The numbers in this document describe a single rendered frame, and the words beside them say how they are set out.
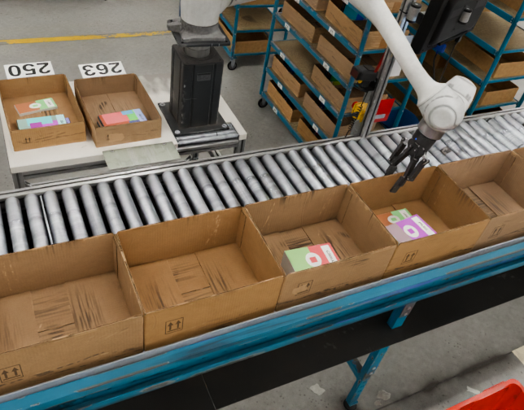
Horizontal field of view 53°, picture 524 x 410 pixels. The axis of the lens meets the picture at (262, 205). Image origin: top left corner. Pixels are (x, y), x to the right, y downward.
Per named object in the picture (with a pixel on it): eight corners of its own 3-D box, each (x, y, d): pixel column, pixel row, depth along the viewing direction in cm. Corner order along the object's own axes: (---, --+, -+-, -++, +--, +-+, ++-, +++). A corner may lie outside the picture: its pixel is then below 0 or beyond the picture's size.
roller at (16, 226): (19, 202, 196) (17, 192, 193) (42, 312, 164) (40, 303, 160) (5, 204, 194) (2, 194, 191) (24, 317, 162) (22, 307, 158)
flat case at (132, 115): (98, 118, 227) (97, 115, 226) (139, 111, 236) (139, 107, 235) (107, 136, 219) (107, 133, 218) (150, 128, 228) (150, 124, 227)
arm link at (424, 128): (437, 114, 180) (426, 128, 183) (421, 110, 175) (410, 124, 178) (454, 129, 174) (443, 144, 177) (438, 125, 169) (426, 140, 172)
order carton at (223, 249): (237, 242, 174) (243, 204, 162) (275, 311, 155) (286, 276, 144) (116, 270, 158) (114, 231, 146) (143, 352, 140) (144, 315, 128)
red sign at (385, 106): (386, 119, 261) (395, 98, 253) (387, 120, 261) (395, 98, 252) (360, 124, 255) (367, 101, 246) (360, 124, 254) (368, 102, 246)
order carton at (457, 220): (421, 198, 205) (437, 164, 194) (470, 252, 187) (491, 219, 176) (335, 218, 189) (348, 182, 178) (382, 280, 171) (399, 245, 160)
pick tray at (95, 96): (135, 91, 253) (135, 72, 246) (162, 137, 230) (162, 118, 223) (74, 98, 241) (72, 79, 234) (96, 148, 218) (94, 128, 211)
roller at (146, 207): (140, 181, 214) (140, 172, 211) (181, 276, 182) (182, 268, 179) (128, 183, 212) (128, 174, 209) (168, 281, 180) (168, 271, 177)
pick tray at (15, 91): (67, 92, 243) (65, 73, 237) (87, 141, 220) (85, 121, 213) (0, 100, 231) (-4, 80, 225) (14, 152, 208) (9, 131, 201)
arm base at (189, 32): (162, 21, 218) (162, 8, 214) (213, 20, 226) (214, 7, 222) (172, 42, 207) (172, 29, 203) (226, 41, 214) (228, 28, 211)
